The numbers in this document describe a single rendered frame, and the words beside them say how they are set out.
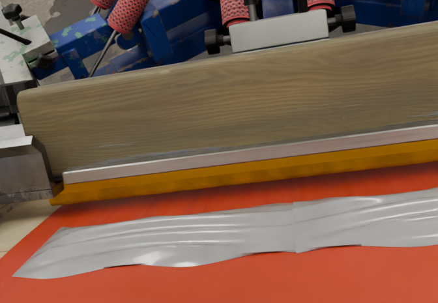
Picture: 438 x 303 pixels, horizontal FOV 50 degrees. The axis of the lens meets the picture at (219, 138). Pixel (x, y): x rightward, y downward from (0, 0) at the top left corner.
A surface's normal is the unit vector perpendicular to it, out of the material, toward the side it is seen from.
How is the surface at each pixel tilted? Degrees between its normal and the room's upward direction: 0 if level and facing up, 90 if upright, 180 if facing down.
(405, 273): 32
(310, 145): 56
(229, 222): 6
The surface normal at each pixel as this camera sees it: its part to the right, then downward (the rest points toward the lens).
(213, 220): -0.30, -0.64
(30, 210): -0.17, -0.95
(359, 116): -0.14, 0.24
